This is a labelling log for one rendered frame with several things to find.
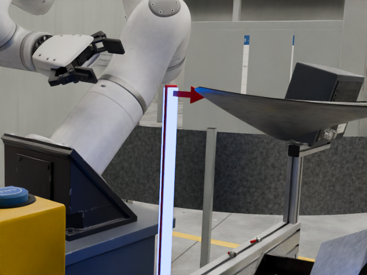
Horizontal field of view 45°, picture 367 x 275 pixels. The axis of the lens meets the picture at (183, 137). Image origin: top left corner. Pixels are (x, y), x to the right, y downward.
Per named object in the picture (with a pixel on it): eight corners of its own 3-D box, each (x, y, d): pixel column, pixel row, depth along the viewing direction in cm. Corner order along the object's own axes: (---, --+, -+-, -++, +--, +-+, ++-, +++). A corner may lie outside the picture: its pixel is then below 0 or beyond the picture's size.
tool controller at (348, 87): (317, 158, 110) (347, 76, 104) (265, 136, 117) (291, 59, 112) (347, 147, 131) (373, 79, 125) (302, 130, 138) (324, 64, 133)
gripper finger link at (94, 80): (72, 77, 86) (99, 82, 82) (61, 88, 84) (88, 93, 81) (65, 64, 83) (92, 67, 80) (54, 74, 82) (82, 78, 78)
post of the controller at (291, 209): (294, 225, 109) (300, 144, 106) (282, 222, 111) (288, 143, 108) (298, 221, 111) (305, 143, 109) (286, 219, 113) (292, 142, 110)
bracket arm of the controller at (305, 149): (299, 157, 107) (300, 145, 106) (286, 156, 108) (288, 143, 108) (330, 148, 126) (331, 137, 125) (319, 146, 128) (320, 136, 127)
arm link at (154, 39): (142, 126, 97) (194, 52, 108) (144, 78, 81) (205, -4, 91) (95, 101, 99) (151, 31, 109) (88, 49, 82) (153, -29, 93)
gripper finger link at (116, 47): (106, 43, 92) (132, 46, 89) (97, 52, 90) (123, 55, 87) (100, 29, 90) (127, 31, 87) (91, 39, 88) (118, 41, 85)
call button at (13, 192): (0, 214, 42) (0, 196, 42) (-23, 205, 45) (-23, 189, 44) (36, 205, 46) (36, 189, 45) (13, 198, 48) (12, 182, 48)
